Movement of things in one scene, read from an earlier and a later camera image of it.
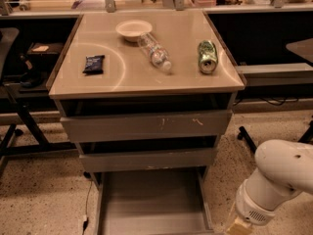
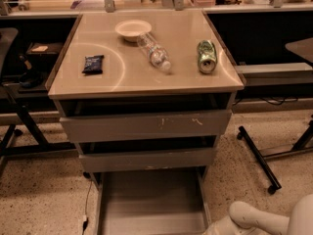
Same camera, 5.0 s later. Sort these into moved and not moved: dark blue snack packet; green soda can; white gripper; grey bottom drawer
Moved: white gripper
Not moved: dark blue snack packet; green soda can; grey bottom drawer
